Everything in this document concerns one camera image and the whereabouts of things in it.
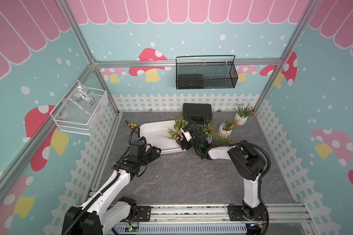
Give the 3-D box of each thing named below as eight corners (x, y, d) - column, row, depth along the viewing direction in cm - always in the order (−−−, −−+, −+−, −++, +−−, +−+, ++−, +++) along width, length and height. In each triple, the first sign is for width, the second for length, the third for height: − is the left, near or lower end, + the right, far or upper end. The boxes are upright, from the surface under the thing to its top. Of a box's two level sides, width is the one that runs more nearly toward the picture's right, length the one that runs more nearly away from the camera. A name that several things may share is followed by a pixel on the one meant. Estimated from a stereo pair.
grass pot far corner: (234, 126, 114) (240, 112, 101) (230, 114, 122) (236, 99, 110) (246, 126, 114) (254, 112, 101) (242, 114, 122) (249, 99, 110)
